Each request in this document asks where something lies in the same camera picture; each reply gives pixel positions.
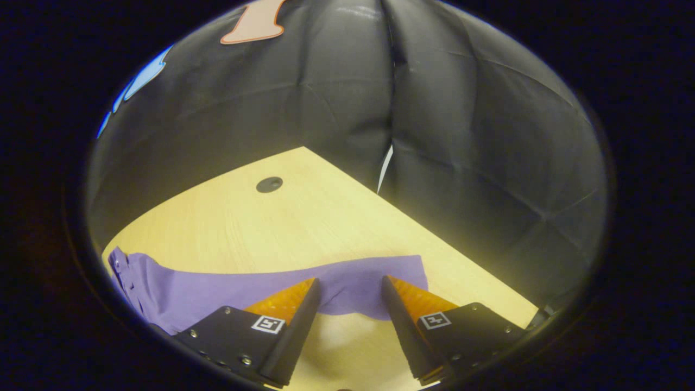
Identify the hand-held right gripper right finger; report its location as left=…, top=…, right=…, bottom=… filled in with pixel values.
left=381, top=275, right=527, bottom=386

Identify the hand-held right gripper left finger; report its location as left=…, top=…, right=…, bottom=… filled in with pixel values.
left=173, top=278, right=321, bottom=388

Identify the purple knit collared shirt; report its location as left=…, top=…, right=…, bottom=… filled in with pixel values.
left=108, top=247, right=429, bottom=336

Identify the black backdrop cloth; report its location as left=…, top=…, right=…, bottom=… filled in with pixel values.
left=87, top=0, right=608, bottom=310

